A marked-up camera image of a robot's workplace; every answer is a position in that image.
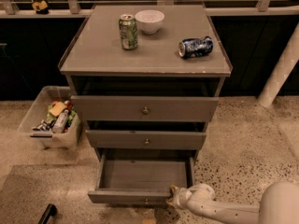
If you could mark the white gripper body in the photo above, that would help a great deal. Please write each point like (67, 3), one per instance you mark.
(179, 197)

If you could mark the grey bottom drawer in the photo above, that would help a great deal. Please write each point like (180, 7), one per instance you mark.
(141, 176)

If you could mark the grey drawer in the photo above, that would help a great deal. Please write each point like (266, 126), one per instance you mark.
(141, 176)
(145, 108)
(146, 139)

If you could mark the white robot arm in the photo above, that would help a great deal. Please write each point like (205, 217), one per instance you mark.
(279, 205)

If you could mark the grey middle drawer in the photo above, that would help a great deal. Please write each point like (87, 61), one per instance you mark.
(146, 139)

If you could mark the grey drawer cabinet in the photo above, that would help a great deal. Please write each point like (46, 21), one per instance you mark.
(97, 65)

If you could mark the grey top drawer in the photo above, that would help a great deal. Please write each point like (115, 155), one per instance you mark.
(145, 108)

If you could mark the white diagonal pillar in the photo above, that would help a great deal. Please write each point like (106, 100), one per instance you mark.
(286, 62)

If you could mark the white plastic bottle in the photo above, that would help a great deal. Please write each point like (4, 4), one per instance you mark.
(60, 122)

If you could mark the blue crushed soda can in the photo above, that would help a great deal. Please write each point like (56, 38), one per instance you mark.
(195, 47)

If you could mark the yellow sponge in bin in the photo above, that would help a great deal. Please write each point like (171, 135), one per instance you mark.
(58, 109)

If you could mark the clear plastic bin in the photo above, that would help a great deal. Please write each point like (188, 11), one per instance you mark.
(38, 121)

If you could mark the white ceramic bowl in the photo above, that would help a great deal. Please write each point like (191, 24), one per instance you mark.
(149, 21)

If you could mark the green soda can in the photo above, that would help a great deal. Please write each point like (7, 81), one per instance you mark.
(128, 31)

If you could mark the yellow black toy on ledge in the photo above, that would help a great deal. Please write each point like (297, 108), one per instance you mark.
(40, 7)

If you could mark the black handle on floor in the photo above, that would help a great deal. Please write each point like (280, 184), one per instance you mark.
(49, 212)

